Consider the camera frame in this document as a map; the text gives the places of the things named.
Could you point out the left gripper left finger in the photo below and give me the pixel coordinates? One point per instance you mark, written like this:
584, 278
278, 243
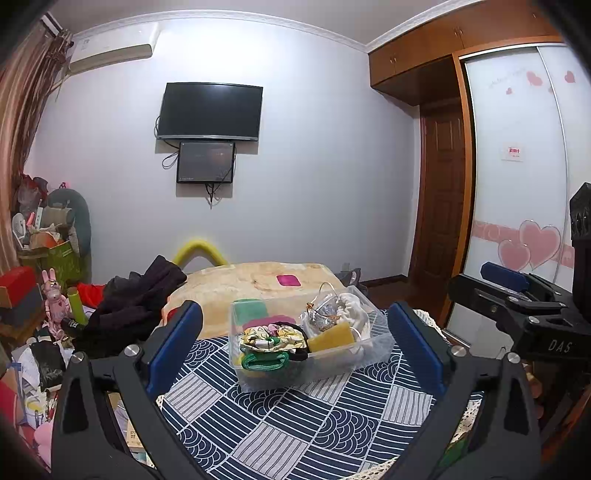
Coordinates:
167, 347

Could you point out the green cardboard box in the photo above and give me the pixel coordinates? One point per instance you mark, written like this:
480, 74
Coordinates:
69, 267

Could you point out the brown wooden door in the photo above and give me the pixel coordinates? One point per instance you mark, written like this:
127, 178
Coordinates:
440, 207

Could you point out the white wardrobe sliding door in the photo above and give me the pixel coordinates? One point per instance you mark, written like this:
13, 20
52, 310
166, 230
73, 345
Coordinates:
531, 118

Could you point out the navy white patterned tablecloth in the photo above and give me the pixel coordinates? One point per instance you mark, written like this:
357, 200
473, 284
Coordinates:
341, 426

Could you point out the white air conditioner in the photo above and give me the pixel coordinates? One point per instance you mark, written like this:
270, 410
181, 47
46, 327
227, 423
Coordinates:
129, 43

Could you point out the dark clothes pile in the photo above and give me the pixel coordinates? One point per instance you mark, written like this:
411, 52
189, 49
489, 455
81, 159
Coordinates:
130, 309

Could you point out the white drawstring pouch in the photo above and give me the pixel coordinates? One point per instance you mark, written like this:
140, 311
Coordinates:
330, 307

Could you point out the yellow curved foam tube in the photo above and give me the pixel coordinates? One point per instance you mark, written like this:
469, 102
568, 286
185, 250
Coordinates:
198, 247

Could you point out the grey green upholstered chair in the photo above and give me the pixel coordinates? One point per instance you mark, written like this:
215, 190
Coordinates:
79, 225

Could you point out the clear plastic storage box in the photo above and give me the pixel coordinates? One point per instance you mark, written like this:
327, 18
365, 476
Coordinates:
327, 364

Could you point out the pink bunny plush toy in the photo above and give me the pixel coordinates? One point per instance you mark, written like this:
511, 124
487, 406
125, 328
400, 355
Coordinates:
57, 306

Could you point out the red box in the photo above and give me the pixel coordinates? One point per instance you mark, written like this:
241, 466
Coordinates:
17, 286

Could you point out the floral yellow pink scrunchie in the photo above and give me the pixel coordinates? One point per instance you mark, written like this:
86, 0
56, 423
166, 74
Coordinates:
274, 337

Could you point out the striped brown curtain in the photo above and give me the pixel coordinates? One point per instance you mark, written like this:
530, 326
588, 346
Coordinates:
26, 80

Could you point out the yellow sponge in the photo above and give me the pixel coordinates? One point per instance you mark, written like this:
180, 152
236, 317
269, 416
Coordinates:
337, 336

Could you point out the colourful patterned beige blanket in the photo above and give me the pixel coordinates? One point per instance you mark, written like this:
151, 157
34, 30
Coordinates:
215, 288

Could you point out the wooden overhead cabinet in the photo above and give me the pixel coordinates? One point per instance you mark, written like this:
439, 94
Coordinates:
418, 67

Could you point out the black lace white cloth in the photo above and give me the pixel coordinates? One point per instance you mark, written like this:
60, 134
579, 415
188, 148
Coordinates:
298, 352

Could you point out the green knitted cloth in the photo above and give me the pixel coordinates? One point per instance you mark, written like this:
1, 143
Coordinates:
264, 361

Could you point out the black wall television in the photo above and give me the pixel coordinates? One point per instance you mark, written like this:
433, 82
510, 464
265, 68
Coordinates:
205, 110

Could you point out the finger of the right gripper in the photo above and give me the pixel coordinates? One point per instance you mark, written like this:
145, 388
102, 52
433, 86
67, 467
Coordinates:
505, 277
487, 300

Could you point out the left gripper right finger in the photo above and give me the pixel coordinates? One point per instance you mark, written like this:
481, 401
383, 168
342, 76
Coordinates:
425, 349

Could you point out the small black wall monitor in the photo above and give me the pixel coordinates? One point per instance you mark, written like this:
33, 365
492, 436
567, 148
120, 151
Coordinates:
205, 162

